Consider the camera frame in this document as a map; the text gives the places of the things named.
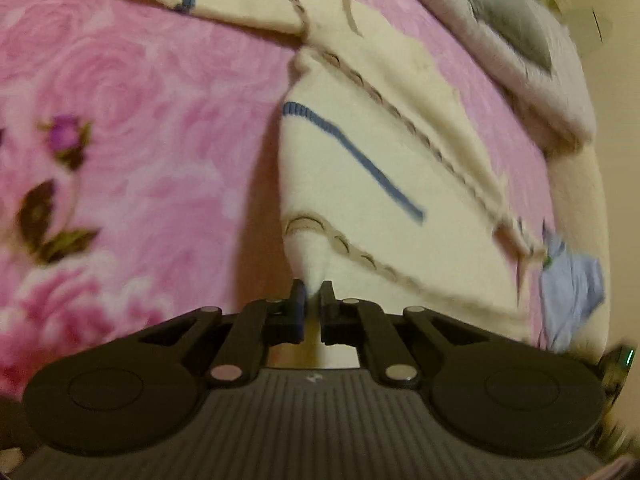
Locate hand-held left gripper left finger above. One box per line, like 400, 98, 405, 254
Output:
137, 280, 307, 388

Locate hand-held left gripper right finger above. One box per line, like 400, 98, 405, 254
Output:
319, 280, 494, 389

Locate cream sweater with blue stripes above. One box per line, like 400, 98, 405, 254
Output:
42, 0, 548, 368

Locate light blue cloth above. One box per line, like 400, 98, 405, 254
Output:
539, 219, 607, 355

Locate cream bed sheet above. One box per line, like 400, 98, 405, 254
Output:
546, 135, 615, 356

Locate pink floral blanket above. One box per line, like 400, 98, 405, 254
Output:
0, 0, 560, 403

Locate grey fluffy duvet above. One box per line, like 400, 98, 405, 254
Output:
379, 0, 599, 155

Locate grey pillow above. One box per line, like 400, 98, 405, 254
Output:
444, 0, 554, 72

